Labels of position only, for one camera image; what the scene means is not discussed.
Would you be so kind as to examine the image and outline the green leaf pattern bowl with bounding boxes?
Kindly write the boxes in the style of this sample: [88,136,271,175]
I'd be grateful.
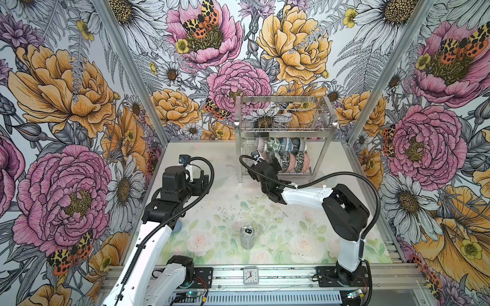
[266,138,281,153]

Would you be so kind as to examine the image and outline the blue floral bowl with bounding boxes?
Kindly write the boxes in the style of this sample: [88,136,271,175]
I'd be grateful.
[279,137,293,155]

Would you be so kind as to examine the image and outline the dark speckled pattern bowl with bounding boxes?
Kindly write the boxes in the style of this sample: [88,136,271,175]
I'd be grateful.
[294,152,310,173]

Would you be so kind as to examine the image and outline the green geometric pattern bowl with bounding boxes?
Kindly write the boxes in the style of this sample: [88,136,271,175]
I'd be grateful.
[281,151,291,172]

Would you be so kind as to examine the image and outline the purple glass bowl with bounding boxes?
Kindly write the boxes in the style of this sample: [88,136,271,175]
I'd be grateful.
[254,137,267,154]

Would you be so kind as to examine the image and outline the dark grey petal bowl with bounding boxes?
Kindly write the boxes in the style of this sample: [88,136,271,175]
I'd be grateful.
[292,138,307,155]

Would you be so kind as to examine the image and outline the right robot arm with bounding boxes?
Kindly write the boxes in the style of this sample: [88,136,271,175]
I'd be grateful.
[239,155,370,286]

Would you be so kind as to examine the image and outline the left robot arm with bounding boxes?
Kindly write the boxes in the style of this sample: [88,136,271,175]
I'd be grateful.
[102,163,214,305]

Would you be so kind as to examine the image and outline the steel two-tier dish rack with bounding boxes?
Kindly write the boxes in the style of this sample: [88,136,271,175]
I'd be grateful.
[234,96,339,179]

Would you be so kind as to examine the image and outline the silver drink can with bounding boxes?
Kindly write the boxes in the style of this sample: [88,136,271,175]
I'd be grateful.
[240,224,255,250]

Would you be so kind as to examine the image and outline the small white clock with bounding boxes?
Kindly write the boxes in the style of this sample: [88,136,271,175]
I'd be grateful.
[242,266,259,286]

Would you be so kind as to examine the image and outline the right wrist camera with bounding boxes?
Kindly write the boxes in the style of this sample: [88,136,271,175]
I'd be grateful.
[250,150,264,162]

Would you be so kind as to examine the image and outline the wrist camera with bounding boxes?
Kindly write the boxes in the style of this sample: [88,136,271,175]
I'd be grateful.
[250,150,264,162]
[179,154,191,167]

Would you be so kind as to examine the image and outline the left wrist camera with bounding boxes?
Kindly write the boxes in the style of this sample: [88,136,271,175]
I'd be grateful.
[179,154,191,167]

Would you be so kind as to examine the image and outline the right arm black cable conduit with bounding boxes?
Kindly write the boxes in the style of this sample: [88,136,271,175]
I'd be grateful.
[239,154,382,306]

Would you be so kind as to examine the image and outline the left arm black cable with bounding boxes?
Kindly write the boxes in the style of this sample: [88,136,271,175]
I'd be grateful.
[113,156,215,306]

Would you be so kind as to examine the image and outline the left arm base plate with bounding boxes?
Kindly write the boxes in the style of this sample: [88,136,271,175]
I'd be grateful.
[181,266,214,289]

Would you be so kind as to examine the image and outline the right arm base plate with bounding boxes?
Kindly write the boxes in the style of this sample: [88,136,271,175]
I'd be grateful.
[311,265,372,288]

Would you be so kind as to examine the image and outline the aluminium front rail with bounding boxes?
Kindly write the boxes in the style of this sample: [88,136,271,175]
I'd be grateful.
[100,263,430,293]

